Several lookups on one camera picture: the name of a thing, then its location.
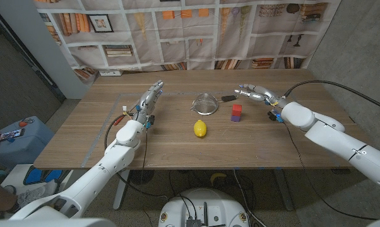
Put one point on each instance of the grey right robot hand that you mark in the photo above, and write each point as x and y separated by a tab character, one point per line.
259	93

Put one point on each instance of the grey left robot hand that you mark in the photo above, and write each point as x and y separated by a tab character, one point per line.
149	102

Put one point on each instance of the red magnetic cube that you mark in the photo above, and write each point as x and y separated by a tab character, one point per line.
236	110

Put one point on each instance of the purple magnetic cube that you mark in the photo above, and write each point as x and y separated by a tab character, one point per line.
235	118

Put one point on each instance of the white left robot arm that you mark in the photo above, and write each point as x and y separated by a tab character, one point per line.
89	179

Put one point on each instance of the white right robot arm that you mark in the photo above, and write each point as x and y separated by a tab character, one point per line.
335	135

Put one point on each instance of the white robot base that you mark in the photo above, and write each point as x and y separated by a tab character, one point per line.
202	205

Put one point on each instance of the yellow toy lemon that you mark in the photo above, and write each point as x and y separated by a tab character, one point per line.
200	128

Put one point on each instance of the yellow toy banana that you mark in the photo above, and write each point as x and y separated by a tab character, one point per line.
217	176

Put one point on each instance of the white power strip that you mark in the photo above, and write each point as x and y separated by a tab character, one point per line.
111	73

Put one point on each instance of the black round fan base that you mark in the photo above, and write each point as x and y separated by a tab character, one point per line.
141	176

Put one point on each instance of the white table leg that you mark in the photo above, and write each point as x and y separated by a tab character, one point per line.
284	189
120	192

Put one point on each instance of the blue case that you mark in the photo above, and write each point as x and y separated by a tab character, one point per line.
26	148

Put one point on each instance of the grey sneaker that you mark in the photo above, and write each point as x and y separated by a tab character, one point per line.
35	194

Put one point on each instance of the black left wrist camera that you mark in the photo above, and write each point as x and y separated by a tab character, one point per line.
150	121

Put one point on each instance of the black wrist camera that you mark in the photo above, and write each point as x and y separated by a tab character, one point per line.
150	121
276	116

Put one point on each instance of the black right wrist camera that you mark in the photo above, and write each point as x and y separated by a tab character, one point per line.
276	116

